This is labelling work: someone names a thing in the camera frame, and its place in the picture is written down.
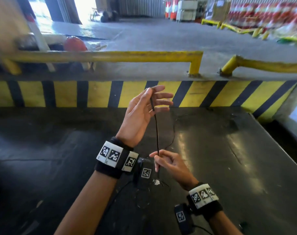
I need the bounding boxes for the person's left hand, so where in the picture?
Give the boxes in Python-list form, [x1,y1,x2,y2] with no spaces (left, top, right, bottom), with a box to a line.
[115,85,174,148]

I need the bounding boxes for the person's right hand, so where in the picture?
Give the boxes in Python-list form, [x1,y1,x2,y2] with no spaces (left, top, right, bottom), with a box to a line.
[149,149,199,191]

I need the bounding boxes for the thin black cable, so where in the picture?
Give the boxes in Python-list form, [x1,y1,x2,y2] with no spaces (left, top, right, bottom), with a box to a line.
[149,87,161,172]

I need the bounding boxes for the person's left forearm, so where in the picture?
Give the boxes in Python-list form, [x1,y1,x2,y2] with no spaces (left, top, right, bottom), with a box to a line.
[54,169,119,235]

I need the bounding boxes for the person's right forearm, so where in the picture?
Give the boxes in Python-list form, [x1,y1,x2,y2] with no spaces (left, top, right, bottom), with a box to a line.
[208,210,244,235]

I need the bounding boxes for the yellow black striped dock edge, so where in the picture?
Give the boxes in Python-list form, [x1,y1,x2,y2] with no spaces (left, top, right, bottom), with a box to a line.
[0,80,297,123]

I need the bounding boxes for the black wristband with marker tags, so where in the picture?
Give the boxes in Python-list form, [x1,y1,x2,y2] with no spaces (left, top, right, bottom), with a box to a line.
[94,136,139,180]
[187,182,224,221]

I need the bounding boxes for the red round cylinder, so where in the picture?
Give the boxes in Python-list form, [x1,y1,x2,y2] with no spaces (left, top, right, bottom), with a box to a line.
[63,36,88,52]

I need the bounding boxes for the orange white traffic barrels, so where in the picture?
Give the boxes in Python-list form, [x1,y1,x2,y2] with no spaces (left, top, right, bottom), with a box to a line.
[165,0,180,21]

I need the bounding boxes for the dark wheeled cart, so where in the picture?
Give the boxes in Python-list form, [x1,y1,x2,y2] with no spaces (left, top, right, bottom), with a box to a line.
[90,10,120,23]

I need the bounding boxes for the white machine cabinet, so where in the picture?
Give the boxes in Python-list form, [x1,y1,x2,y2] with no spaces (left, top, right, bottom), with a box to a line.
[176,0,198,22]

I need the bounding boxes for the low yellow floor barrier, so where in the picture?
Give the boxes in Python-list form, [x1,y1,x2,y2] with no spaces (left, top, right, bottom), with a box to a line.
[201,18,270,40]

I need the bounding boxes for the brown cardboard box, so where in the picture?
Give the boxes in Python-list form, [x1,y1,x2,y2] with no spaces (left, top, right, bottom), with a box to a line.
[212,0,232,21]

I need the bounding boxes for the black wrist camera with tag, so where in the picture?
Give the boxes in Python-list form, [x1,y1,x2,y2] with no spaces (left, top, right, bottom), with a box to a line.
[133,157,156,189]
[174,203,196,235]

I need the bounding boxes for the thin loose wire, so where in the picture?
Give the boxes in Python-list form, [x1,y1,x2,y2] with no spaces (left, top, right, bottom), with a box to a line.
[163,114,176,151]

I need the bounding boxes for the long yellow guard rail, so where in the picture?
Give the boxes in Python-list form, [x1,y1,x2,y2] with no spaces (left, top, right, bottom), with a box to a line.
[2,50,204,78]

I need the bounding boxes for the bent yellow guard rail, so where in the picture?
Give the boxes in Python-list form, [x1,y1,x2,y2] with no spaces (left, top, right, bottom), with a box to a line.
[219,54,297,77]

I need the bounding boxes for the white slanted post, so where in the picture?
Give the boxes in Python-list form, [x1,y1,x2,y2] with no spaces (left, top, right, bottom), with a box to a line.
[27,14,56,73]

